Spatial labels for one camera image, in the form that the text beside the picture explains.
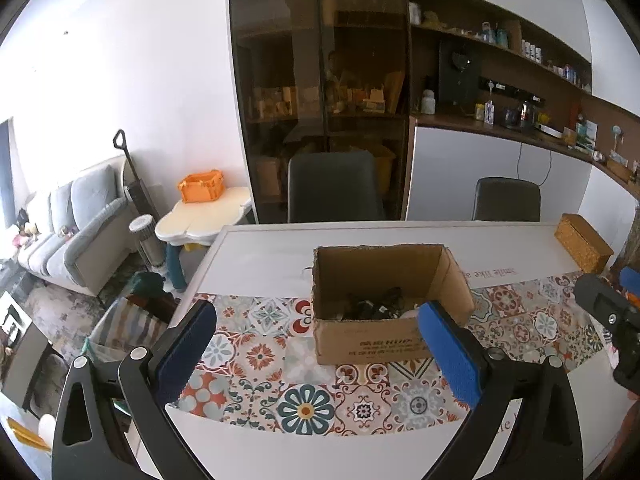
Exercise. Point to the orange plastic crate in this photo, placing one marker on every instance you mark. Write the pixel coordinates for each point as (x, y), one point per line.
(202, 187)

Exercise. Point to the white sideboard cabinet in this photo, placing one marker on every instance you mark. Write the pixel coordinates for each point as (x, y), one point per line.
(446, 164)

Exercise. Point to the cream flower-shaped kids table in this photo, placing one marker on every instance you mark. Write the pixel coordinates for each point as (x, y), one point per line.
(200, 223)

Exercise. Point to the grey sofa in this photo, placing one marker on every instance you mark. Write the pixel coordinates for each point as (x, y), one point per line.
(82, 229)

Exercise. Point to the dark green chair left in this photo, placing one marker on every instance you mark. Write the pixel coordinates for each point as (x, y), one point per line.
(333, 187)

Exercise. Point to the dark green chair right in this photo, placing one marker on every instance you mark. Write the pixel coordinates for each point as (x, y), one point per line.
(506, 199)

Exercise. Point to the white cylindrical air purifier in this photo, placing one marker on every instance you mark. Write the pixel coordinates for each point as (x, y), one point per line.
(150, 248)

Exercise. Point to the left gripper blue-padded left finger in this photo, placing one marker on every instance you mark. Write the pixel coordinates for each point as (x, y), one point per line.
(88, 442)

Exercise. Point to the glass kettle on shelf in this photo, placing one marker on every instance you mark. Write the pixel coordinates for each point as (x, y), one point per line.
(519, 117)

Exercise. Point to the black charger in box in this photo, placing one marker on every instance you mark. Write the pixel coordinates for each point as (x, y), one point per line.
(386, 306)

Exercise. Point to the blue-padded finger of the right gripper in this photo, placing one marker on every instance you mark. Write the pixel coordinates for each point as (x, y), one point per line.
(610, 308)
(630, 280)

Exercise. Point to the dark glass display cabinet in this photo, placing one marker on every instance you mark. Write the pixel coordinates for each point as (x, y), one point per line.
(315, 76)

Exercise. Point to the striped fabric basket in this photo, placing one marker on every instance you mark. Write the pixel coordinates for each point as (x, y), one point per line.
(123, 327)

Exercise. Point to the woven wicker tissue box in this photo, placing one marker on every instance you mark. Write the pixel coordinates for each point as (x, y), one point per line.
(583, 243)

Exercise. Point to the white ceramic jar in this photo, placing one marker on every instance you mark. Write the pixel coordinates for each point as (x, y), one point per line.
(428, 103)

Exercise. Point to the brown cardboard box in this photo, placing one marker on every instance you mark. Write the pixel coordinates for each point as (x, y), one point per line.
(424, 272)

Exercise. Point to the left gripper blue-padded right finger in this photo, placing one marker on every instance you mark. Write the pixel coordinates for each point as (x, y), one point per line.
(545, 440)

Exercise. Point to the dark green chair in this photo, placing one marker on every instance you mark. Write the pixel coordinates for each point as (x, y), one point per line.
(506, 199)
(333, 187)

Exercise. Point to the pink deer night light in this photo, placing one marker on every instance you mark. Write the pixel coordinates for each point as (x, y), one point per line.
(413, 313)

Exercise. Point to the black upright vacuum cleaner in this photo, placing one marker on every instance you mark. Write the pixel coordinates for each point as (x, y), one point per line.
(135, 187)

